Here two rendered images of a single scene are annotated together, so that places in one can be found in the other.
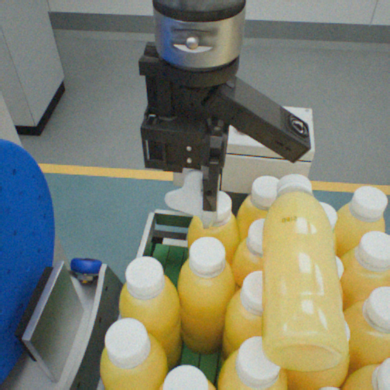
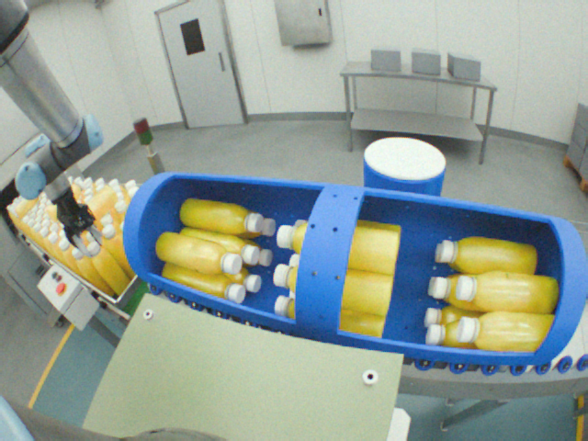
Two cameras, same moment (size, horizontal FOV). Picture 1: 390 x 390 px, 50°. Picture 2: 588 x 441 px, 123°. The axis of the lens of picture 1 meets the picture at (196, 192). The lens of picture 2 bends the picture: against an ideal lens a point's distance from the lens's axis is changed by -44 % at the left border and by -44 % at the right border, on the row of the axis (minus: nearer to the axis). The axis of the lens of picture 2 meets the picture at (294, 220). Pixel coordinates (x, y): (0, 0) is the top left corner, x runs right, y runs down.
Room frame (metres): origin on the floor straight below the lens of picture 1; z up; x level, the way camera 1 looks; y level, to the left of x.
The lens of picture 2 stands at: (0.64, 0.69, 1.49)
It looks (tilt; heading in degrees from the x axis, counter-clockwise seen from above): 40 degrees down; 199
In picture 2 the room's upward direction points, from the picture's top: 11 degrees counter-clockwise
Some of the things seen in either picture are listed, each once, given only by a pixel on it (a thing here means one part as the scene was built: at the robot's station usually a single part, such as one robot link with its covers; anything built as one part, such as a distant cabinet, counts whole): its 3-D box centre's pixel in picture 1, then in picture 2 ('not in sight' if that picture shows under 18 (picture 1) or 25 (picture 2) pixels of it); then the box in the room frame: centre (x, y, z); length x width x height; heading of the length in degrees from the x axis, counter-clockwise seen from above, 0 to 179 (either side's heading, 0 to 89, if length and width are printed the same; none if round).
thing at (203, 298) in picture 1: (206, 299); (123, 254); (0.27, -0.01, 0.99); 0.07 x 0.07 x 0.19
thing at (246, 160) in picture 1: (241, 147); (65, 295); (0.49, -0.07, 1.05); 0.20 x 0.10 x 0.10; 82
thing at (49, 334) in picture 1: (52, 322); not in sight; (0.24, 0.18, 0.99); 0.10 x 0.02 x 0.12; 172
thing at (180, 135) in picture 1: (190, 108); (72, 210); (0.34, 0.01, 1.23); 0.09 x 0.08 x 0.12; 82
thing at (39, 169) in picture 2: not in sight; (39, 170); (0.40, 0.08, 1.39); 0.11 x 0.11 x 0.08; 46
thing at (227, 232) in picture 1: (213, 253); (110, 270); (0.34, -0.02, 0.99); 0.07 x 0.07 x 0.19
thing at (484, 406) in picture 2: not in sight; (468, 414); (0.46, 1.20, 0.31); 0.06 x 0.06 x 0.63; 82
